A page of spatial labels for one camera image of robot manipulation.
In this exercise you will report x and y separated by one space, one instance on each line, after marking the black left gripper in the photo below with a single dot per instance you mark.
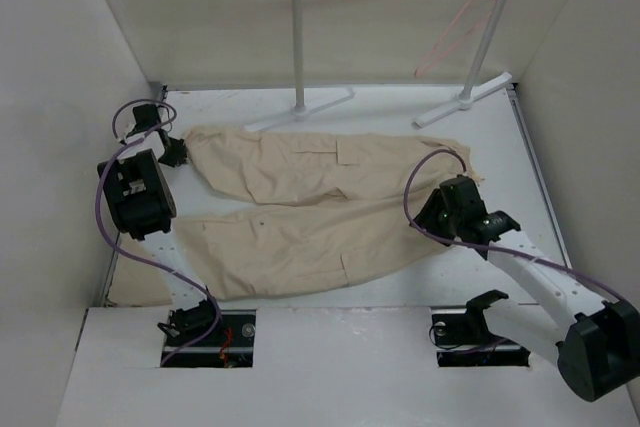
179 153

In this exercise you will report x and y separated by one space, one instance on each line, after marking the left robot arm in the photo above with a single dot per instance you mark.
134 189

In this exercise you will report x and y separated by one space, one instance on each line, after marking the beige trousers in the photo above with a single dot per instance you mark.
322 211

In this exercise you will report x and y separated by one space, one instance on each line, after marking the white clothes rack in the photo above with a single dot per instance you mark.
335 45

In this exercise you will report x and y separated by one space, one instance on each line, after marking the pink wire hanger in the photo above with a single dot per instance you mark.
464 24

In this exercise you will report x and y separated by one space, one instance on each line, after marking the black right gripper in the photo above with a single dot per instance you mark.
427 216

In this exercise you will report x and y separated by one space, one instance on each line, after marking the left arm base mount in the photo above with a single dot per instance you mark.
229 346

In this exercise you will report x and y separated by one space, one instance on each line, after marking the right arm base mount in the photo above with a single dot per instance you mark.
462 339

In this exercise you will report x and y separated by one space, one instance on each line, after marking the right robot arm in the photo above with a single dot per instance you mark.
593 341

